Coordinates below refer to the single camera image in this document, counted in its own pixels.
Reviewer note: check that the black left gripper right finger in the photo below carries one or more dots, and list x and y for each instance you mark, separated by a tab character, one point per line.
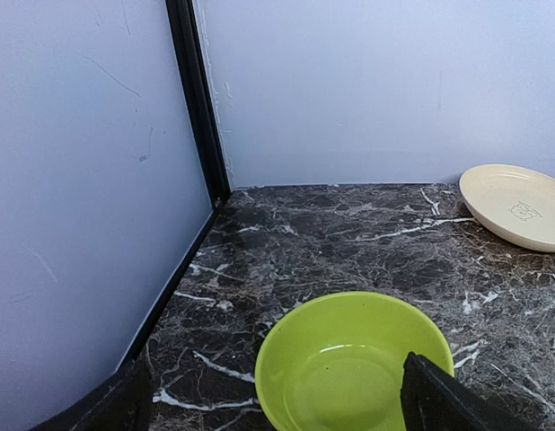
432	399

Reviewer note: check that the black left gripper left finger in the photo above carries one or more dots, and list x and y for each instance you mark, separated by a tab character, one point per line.
123	402

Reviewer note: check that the beige ceramic plate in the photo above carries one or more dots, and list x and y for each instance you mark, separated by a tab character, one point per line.
514	203

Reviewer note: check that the black left corner post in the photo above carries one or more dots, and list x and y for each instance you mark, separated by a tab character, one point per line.
192	70

